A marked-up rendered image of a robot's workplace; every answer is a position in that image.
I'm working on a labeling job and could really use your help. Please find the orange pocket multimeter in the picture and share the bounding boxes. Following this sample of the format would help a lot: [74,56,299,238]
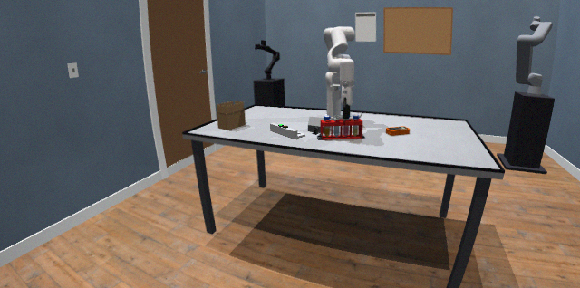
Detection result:
[386,126,410,136]

